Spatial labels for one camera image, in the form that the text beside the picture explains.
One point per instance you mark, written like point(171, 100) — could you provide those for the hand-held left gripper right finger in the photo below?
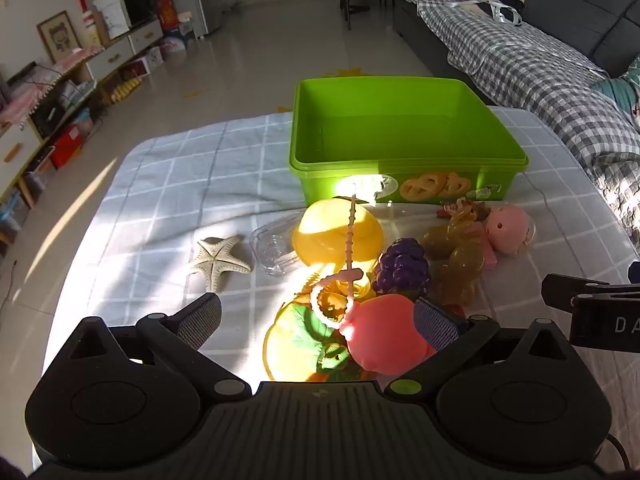
point(436, 325)

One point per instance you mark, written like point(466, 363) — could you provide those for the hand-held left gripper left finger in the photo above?
point(200, 320)

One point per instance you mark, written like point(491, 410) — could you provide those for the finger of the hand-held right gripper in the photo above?
point(635, 272)
point(565, 290)

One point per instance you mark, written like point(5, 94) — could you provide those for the pink peach toy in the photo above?
point(385, 335)

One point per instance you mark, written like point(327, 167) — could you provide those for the cream starfish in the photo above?
point(217, 260)

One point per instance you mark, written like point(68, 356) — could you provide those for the purple grapes toy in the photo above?
point(402, 270)

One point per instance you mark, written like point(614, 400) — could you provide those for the amber sticky hand toy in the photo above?
point(457, 255)

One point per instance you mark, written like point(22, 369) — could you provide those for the pink pig toy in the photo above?
point(507, 230)

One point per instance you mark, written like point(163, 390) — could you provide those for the clear plastic container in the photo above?
point(272, 247)

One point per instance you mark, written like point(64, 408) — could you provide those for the green leaf toy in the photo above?
point(312, 325)

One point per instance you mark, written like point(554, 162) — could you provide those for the small red figure toy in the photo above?
point(462, 210)

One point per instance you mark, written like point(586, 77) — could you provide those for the yellow mango toy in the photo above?
point(325, 235)

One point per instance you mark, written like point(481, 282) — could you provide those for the green plastic box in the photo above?
point(400, 125)

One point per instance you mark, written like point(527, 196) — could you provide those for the grey checked tablecloth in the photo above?
point(175, 185)

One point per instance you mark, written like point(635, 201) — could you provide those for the teal cloth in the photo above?
point(620, 92)

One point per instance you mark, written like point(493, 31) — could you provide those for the red storage box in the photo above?
point(66, 149)

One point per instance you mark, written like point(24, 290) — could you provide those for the grey white checked blanket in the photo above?
point(525, 70)

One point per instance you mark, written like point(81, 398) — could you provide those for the row of yellow bottles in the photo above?
point(125, 90)

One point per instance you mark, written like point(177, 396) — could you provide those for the white red cardboard box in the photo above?
point(142, 64)

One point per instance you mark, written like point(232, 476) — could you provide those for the white wooden cabinet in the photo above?
point(115, 55)

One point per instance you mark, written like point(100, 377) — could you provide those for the pink lace cloth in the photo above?
point(30, 90)

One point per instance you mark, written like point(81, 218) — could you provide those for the red gift box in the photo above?
point(167, 12)

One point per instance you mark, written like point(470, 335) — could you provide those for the framed cartoon picture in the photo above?
point(59, 37)

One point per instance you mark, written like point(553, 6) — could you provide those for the microwave oven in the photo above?
point(139, 10)

